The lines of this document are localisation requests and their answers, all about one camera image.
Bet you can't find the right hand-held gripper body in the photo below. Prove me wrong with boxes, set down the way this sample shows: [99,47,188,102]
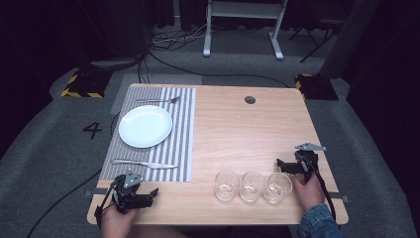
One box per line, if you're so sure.
[290,142,328,183]

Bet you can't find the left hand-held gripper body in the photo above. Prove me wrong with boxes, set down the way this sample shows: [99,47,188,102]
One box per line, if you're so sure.
[111,168,149,214]

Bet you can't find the person's left hand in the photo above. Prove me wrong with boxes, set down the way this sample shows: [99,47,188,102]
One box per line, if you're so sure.
[100,201,141,236]

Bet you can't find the person's right hand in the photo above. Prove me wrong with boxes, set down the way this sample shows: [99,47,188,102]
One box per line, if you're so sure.
[289,173,327,212]

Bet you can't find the clear drinking glass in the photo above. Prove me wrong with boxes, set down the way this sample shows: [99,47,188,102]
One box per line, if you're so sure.
[262,172,294,205]
[239,171,267,203]
[214,170,241,202]

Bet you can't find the silver table knife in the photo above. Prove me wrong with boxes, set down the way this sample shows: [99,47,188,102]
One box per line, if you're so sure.
[111,158,179,171]

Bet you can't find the grey striped placemat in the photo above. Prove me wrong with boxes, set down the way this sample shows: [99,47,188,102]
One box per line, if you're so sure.
[99,86,197,183]

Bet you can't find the white round plate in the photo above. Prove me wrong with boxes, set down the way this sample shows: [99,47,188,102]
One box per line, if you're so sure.
[118,104,173,149]

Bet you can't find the black yellow striped base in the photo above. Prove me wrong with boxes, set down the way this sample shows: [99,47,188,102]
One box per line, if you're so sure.
[294,72,340,101]
[60,68,114,99]

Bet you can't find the silver fork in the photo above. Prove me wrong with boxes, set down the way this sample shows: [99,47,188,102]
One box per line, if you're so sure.
[135,95,182,105]

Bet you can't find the grey slanted column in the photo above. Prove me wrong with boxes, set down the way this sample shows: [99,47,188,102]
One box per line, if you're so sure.
[318,0,381,80]

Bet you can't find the black tripod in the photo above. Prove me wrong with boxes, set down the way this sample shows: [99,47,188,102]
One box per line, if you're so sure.
[288,9,346,64]

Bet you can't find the white metal stand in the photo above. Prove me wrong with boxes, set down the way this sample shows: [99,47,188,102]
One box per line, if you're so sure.
[201,0,289,61]

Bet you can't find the left hand-held gripper cable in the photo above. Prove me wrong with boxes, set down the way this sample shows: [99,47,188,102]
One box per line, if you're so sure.
[93,179,124,230]

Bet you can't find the hand-held gripper cable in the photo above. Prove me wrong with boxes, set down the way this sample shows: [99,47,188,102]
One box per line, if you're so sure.
[93,179,124,230]
[301,155,338,223]

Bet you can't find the grey table strap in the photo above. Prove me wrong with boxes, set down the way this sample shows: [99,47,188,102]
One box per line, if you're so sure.
[83,187,110,199]
[329,191,351,203]

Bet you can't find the right hand-held gripper cable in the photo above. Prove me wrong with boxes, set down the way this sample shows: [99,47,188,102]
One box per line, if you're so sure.
[301,155,338,223]

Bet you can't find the long black floor cable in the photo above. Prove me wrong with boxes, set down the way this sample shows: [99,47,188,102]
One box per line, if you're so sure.
[147,49,291,89]

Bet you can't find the bundle of floor cables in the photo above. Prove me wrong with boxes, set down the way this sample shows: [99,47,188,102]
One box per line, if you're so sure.
[150,18,219,53]

